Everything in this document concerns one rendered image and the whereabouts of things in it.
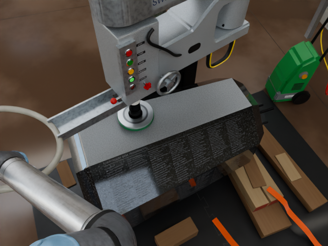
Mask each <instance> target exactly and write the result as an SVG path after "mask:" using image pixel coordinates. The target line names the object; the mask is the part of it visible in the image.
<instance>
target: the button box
mask: <svg viewBox="0 0 328 246"><path fill-rule="evenodd" d="M128 49H132V51H133V52H132V55H131V56H129V57H126V56H125V52H126V51H127V50H128ZM116 51H117V58H118V64H119V70H120V77H121V83H122V89H123V94H124V95H125V96H128V95H130V94H132V93H134V92H135V91H137V90H139V89H140V83H139V71H138V59H137V48H136V41H135V40H134V39H132V40H130V41H127V42H125V43H123V44H120V45H118V44H117V45H116ZM129 59H133V64H132V65H131V66H127V65H126V62H127V61H128V60H129ZM130 68H134V72H133V74H131V75H128V74H127V72H128V70H129V69H130ZM132 76H134V77H135V80H134V82H132V83H129V82H128V80H129V78H130V77H132ZM133 84H135V85H136V88H135V89H134V90H132V91H130V90H129V88H130V86H131V85H133Z"/></svg>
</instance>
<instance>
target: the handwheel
mask: <svg viewBox="0 0 328 246"><path fill-rule="evenodd" d="M172 74H174V76H173V77H172V78H171V79H170V78H168V79H167V77H168V76H170V75H172ZM176 77H177V80H176V82H175V84H174V82H173V80H174V79H175V78H176ZM180 80H181V74H180V72H179V71H177V70H172V71H169V72H167V73H166V74H164V75H161V77H160V80H159V81H158V83H157V87H156V91H157V93H158V94H159V95H161V96H164V95H167V94H169V93H171V92H172V91H173V90H174V89H175V88H176V87H177V86H178V84H179V82H180ZM163 81H164V82H163ZM173 84H174V85H173ZM161 85H165V86H166V87H167V91H166V92H161V91H160V86H161Z"/></svg>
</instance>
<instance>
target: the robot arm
mask: <svg viewBox="0 0 328 246"><path fill-rule="evenodd" d="M0 180H1V181H2V182H3V183H5V184H7V185H8V186H10V187H11V188H12V189H13V190H15V191H16V192H17V193H18V194H20V195H21V196H22V197H23V198H25V199H26V200H27V201H28V202H29V203H30V204H32V205H33V206H34V207H35V208H36V209H38V210H39V211H40V212H41V213H43V214H44V215H45V216H46V217H48V218H49V219H50V220H51V221H53V222H54V223H55V224H56V225H57V226H59V227H60V228H61V229H62V230H64V231H65V232H66V234H55V235H51V236H48V237H46V238H44V239H41V240H38V241H35V242H34V243H32V244H31V245H30V246H137V241H136V237H135V233H134V231H133V229H132V227H131V225H130V223H129V222H128V221H127V220H126V219H125V218H124V217H123V216H122V215H121V214H119V213H117V212H116V211H114V210H111V209H105V210H100V209H98V208H97V207H95V206H94V205H92V204H91V203H89V202H88V201H86V200H85V199H83V198H82V197H80V196H78V195H77V194H75V193H74V192H72V191H71V190H69V189H68V188H66V187H65V186H63V185H61V184H60V183H58V182H57V181H55V180H54V179H52V178H50V177H49V176H47V175H46V174H44V173H43V172H41V171H40V170H38V169H37V168H35V167H33V166H32V165H31V164H29V161H28V158H27V156H26V155H25V154H24V153H23V152H19V151H0Z"/></svg>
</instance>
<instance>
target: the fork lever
mask: <svg viewBox="0 0 328 246"><path fill-rule="evenodd" d="M115 94H116V92H115V91H114V90H113V89H112V88H110V89H108V90H106V91H104V92H102V93H100V94H98V95H96V96H93V97H91V98H89V99H87V100H85V101H83V102H81V103H79V104H77V105H75V106H73V107H71V108H69V109H67V110H65V111H63V112H61V113H59V114H57V115H55V116H53V117H51V118H49V119H47V122H48V123H50V122H52V123H53V124H54V125H55V126H56V127H57V128H58V130H59V131H60V134H58V135H57V137H58V138H62V139H63V141H64V140H66V139H68V138H69V137H71V136H73V135H75V134H77V133H79V132H81V131H82V130H84V129H86V128H88V127H90V126H92V125H94V124H95V123H97V122H99V121H101V120H103V119H105V118H107V117H109V116H110V115H112V114H114V113H116V112H118V111H120V110H122V109H123V108H125V107H127V105H126V104H125V103H124V102H123V101H121V102H118V101H117V103H116V104H112V103H111V102H110V100H111V98H114V96H113V95H115Z"/></svg>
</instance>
